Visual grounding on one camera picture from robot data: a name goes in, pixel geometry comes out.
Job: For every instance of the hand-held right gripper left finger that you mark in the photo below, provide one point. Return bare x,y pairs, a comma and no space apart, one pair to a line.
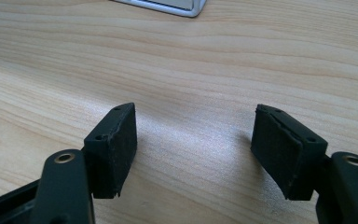
112,155

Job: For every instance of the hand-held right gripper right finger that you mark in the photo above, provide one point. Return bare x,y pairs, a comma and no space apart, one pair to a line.
284,152

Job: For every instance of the silver flat device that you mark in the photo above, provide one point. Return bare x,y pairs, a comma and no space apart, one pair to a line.
180,6

